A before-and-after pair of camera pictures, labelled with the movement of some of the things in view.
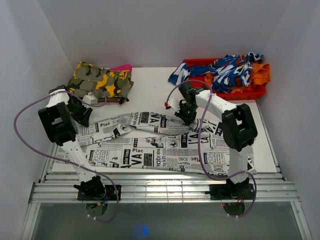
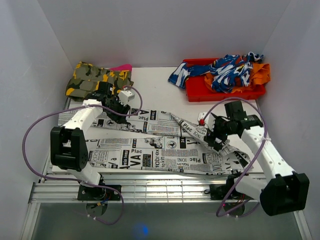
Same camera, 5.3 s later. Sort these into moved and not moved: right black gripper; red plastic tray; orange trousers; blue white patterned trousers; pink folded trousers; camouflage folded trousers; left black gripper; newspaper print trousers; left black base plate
Moved: right black gripper; newspaper print trousers; left black gripper
Not moved: orange trousers; pink folded trousers; camouflage folded trousers; left black base plate; red plastic tray; blue white patterned trousers
